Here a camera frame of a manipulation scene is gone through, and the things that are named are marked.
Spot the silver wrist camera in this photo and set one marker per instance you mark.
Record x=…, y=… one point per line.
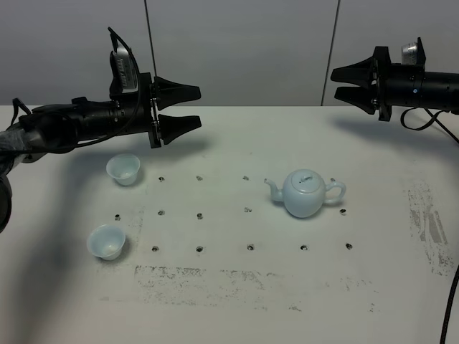
x=122, y=64
x=413, y=53

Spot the light blue teacup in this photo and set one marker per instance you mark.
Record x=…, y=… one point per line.
x=123, y=168
x=106, y=242

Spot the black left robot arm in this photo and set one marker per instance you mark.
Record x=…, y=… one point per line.
x=61, y=128

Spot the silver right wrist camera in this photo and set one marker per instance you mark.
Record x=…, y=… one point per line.
x=413, y=53

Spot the near light blue teacup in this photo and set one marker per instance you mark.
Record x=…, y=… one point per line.
x=106, y=242

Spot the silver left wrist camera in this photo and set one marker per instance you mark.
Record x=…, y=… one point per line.
x=122, y=64

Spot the far light blue teacup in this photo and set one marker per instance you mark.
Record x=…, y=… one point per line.
x=123, y=168

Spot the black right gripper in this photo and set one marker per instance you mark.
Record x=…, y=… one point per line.
x=396, y=84

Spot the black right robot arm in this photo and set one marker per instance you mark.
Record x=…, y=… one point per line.
x=439, y=91

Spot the light blue porcelain teapot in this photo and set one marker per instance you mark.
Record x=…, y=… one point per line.
x=304, y=192

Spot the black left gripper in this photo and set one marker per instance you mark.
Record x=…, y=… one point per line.
x=132, y=112

